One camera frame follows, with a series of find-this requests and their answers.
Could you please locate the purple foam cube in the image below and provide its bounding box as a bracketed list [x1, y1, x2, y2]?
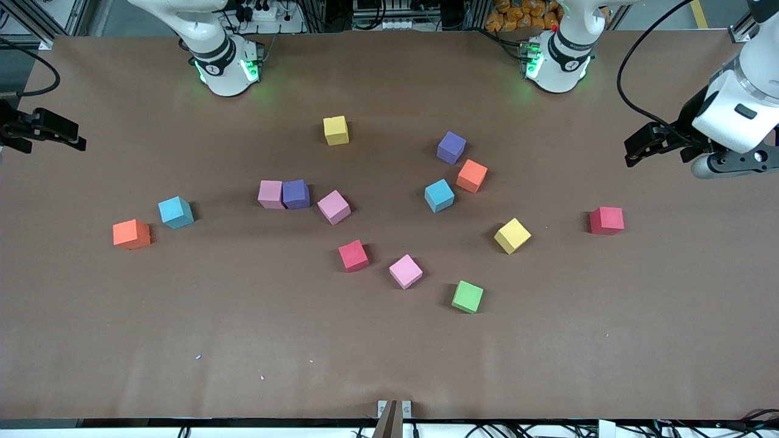
[282, 179, 311, 210]
[436, 131, 467, 165]

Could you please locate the blue foam cube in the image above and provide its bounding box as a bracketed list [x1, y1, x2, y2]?
[158, 196, 195, 230]
[424, 178, 456, 214]

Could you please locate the pink foam cube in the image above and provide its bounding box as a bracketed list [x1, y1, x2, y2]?
[389, 254, 424, 290]
[316, 190, 352, 226]
[257, 180, 285, 210]

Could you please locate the yellow foam cube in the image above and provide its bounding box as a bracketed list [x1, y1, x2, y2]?
[323, 116, 351, 146]
[494, 218, 532, 255]

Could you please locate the red foam cube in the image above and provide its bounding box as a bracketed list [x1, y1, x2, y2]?
[589, 206, 625, 236]
[338, 239, 371, 273]

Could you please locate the orange foam cube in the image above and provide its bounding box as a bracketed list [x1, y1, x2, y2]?
[456, 159, 489, 194]
[112, 219, 152, 251]

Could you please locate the orange packaged items pile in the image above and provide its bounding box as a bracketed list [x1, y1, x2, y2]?
[485, 0, 564, 32]

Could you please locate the green foam cube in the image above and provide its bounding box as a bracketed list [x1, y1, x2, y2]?
[451, 280, 484, 315]

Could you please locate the white power strip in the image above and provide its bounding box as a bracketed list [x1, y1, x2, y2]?
[353, 17, 427, 31]
[234, 0, 278, 22]

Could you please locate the brown table cover sheet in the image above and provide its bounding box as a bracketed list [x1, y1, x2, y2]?
[0, 29, 779, 422]

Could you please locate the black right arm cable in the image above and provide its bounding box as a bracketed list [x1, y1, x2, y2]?
[0, 36, 61, 98]

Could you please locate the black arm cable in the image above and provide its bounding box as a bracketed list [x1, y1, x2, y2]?
[0, 36, 61, 98]
[617, 0, 713, 147]

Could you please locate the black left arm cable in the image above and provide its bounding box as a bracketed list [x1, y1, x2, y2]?
[617, 0, 713, 147]

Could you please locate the aluminium frame profile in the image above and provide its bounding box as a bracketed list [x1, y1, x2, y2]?
[0, 0, 92, 49]
[730, 0, 779, 46]

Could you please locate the grey metal table bracket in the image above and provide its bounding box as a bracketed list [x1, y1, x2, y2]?
[377, 400, 413, 438]

